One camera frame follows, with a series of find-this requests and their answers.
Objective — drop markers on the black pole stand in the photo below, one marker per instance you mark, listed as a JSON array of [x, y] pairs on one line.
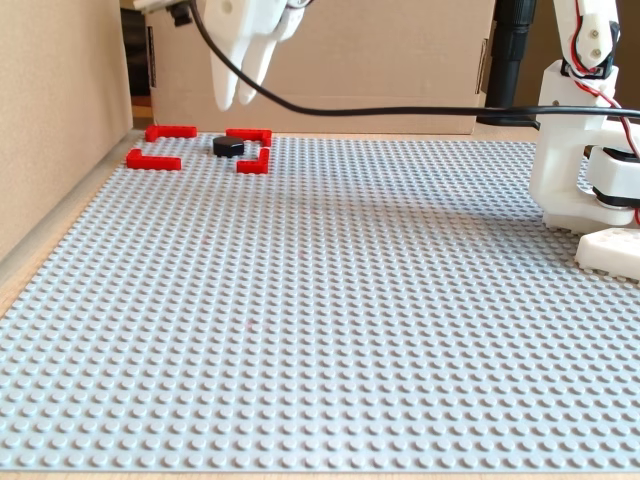
[[510, 50]]

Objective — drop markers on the black octagonal Lego piece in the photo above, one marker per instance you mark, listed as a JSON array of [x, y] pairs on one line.
[[228, 146]]

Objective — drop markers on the brown cardboard background box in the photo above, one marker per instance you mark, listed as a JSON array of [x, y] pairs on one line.
[[544, 30]]

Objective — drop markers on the grey Lego baseplate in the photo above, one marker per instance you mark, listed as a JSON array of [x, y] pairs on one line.
[[300, 325]]

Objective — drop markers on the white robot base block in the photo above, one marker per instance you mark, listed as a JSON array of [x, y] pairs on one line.
[[607, 252]]

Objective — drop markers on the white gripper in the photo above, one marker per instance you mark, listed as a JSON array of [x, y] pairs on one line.
[[243, 31]]

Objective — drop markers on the white mounted wrist camera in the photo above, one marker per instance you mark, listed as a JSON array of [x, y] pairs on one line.
[[175, 12]]

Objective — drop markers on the red L-shaped Lego bracket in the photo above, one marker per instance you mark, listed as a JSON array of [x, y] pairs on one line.
[[257, 134], [252, 166], [172, 131], [155, 163]]

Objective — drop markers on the wide cardboard box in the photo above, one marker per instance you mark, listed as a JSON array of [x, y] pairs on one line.
[[375, 60]]

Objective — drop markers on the plain cardboard side panel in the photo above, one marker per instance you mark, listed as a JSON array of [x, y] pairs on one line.
[[55, 110]]

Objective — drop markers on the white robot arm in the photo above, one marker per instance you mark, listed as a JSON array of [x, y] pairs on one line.
[[560, 150]]

